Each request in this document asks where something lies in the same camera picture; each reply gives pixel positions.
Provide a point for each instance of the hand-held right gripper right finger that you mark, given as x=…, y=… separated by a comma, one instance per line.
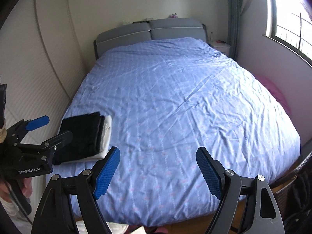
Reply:
x=209, y=173

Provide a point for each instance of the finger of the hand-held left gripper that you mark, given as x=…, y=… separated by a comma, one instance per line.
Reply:
x=37, y=122
x=59, y=140

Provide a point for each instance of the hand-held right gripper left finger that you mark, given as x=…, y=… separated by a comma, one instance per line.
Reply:
x=107, y=173

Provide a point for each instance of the black pants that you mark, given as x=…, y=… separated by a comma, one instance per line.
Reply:
x=84, y=126

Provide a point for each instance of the person's left hand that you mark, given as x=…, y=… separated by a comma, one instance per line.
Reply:
x=28, y=185

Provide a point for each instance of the white folded cloth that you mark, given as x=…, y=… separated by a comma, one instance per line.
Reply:
x=106, y=131

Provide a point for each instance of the white wardrobe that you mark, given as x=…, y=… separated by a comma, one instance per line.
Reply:
x=36, y=65

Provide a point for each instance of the cream cloth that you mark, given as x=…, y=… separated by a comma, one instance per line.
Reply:
x=119, y=229

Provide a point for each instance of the dark wicker basket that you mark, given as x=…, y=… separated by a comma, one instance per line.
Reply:
x=280, y=195

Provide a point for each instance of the blue patterned bed cover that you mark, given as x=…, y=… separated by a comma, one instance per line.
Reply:
x=170, y=102

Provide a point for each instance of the pink cloth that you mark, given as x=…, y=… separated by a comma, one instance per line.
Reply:
x=275, y=90

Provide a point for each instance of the white nightstand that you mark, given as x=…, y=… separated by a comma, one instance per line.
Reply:
x=220, y=46

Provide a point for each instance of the grey padded headboard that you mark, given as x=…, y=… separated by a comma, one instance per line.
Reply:
x=146, y=33

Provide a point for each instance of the grey curtain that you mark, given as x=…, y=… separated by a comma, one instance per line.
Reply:
x=235, y=17

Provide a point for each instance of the purple flowers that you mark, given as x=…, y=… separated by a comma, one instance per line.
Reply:
x=173, y=15

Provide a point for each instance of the window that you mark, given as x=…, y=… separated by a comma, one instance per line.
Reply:
x=292, y=17

